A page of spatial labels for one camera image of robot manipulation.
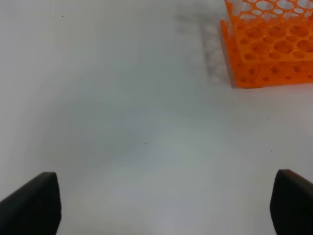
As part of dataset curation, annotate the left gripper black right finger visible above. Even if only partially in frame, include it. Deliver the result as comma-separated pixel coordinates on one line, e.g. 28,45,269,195
269,169,313,235

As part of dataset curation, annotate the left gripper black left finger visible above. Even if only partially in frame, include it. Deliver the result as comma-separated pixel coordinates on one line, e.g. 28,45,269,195
0,172,61,235

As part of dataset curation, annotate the orange test tube rack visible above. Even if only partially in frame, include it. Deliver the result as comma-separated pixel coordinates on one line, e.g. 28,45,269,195
220,0,313,89

